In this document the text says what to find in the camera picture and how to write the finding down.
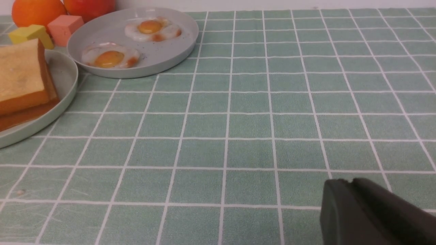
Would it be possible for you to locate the fried egg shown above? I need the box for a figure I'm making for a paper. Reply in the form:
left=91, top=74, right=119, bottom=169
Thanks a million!
left=81, top=42, right=141, bottom=69
left=124, top=17, right=183, bottom=42

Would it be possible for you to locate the grey plate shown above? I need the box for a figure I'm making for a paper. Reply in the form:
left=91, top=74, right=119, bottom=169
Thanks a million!
left=66, top=7, right=199, bottom=79

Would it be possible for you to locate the red apple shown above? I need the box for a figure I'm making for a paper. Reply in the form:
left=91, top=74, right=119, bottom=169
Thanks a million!
left=63, top=0, right=116, bottom=23

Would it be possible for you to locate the fried egg far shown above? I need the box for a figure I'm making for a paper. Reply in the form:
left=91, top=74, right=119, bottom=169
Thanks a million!
left=124, top=17, right=183, bottom=42

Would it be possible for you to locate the fried egg near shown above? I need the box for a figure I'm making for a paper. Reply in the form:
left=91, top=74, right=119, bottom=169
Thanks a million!
left=81, top=42, right=141, bottom=69

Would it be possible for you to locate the pale green plate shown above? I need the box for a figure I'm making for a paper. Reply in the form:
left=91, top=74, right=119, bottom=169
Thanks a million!
left=0, top=50, right=79, bottom=148

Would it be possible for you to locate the orange fruit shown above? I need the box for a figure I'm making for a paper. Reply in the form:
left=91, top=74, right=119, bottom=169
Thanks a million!
left=12, top=0, right=67, bottom=27

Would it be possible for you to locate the toast slice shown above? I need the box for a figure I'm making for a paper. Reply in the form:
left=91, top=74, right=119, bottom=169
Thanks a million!
left=0, top=38, right=51, bottom=116
left=0, top=66, right=60, bottom=131

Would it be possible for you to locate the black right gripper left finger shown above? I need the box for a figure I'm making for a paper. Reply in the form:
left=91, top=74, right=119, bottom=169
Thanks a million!
left=320, top=179, right=399, bottom=245

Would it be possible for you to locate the salmon foam cube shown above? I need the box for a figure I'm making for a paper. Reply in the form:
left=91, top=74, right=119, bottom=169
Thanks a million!
left=48, top=15, right=84, bottom=47

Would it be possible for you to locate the yellow foam block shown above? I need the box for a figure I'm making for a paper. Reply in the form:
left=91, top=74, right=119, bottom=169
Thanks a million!
left=8, top=24, right=55, bottom=49

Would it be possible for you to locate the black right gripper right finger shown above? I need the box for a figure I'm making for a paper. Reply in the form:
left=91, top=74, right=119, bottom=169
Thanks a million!
left=351, top=178, right=435, bottom=245

